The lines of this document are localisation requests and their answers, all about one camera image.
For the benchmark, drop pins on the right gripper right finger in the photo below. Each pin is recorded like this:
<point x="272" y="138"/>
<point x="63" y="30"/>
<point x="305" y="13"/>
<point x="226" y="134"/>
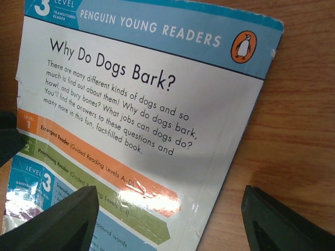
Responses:
<point x="271" y="225"/>

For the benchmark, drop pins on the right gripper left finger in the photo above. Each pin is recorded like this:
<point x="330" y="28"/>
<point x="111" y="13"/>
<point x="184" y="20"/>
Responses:
<point x="67" y="225"/>

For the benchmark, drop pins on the dog reader paperback book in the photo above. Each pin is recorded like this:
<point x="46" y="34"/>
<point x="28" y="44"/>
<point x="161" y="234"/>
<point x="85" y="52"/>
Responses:
<point x="145" y="100"/>

